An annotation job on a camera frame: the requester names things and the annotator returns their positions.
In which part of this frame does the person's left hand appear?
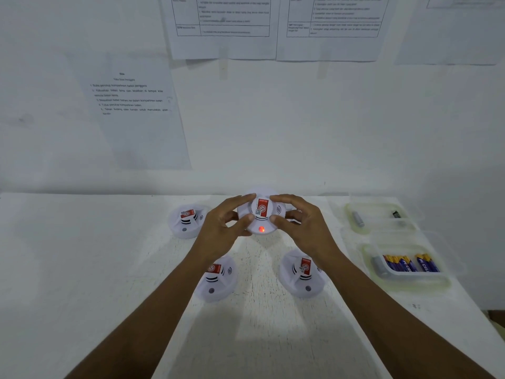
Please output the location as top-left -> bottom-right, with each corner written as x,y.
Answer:
192,194 -> 257,265

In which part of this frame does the green brown patterned floor mat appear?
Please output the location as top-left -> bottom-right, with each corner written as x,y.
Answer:
479,310 -> 505,340

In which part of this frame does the person's right hand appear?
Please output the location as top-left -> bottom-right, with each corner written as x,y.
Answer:
269,194 -> 344,269

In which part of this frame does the person's right forearm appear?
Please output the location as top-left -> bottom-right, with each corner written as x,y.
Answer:
320,251 -> 496,379

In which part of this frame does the person's left forearm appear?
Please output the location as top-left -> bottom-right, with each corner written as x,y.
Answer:
69,248 -> 218,379

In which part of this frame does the white smoke detector red label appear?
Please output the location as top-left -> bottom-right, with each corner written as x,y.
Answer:
168,205 -> 210,240
236,185 -> 301,236
279,248 -> 328,300
195,254 -> 239,304

